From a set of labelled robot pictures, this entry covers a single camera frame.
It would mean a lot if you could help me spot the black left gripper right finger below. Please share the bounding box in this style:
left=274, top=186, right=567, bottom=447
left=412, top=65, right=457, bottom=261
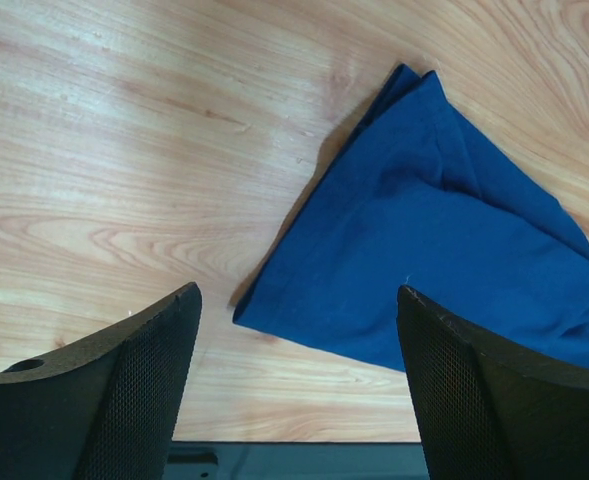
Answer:
left=397, top=287, right=589, bottom=479

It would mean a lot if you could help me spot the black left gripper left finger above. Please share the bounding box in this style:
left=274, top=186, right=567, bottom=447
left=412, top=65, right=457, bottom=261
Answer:
left=0, top=283, right=202, bottom=479

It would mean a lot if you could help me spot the blue printed t shirt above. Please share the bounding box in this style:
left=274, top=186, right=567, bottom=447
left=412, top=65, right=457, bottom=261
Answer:
left=233, top=65, right=589, bottom=370

